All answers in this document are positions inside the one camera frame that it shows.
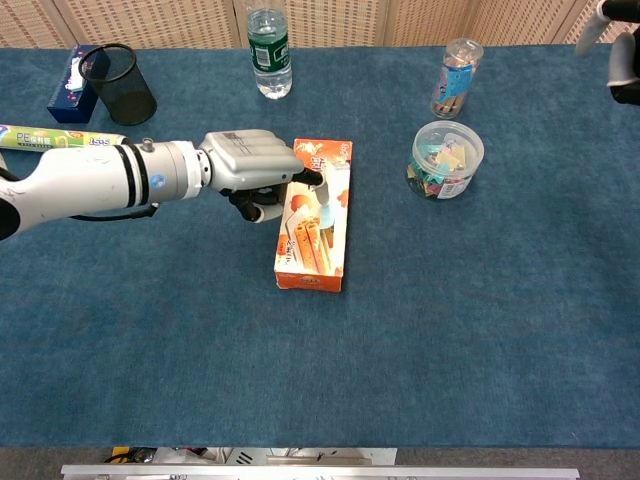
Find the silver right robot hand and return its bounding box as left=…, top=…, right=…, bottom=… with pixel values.
left=574, top=0, right=640, bottom=106

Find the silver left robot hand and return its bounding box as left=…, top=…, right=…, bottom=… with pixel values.
left=197, top=129, right=332, bottom=225

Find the orange snack box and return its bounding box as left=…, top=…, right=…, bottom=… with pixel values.
left=273, top=138, right=354, bottom=294

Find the water bottle with green label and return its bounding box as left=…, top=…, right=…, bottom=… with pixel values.
left=247, top=7, right=293, bottom=100

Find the black mesh pen holder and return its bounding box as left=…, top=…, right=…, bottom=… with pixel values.
left=78, top=43, right=158, bottom=126

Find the woven folding screen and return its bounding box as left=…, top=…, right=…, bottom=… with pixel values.
left=0, top=0, right=640, bottom=50

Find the clear tube of wooden pegs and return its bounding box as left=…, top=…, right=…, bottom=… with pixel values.
left=430, top=38, right=485, bottom=120

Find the blue tissue box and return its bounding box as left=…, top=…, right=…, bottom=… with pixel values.
left=46, top=44, right=109, bottom=125

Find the clear tub of binder clips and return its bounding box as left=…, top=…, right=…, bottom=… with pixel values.
left=405, top=119, right=486, bottom=203

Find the yellow-green cling film box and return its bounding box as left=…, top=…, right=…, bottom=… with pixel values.
left=0, top=123, right=129, bottom=151

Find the blue felt table cover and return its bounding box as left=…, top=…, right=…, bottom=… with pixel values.
left=0, top=44, right=640, bottom=449

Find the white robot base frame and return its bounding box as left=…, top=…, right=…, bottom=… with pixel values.
left=104, top=446, right=399, bottom=467

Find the aluminium profile rail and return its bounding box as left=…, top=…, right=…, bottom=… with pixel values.
left=60, top=464, right=581, bottom=480

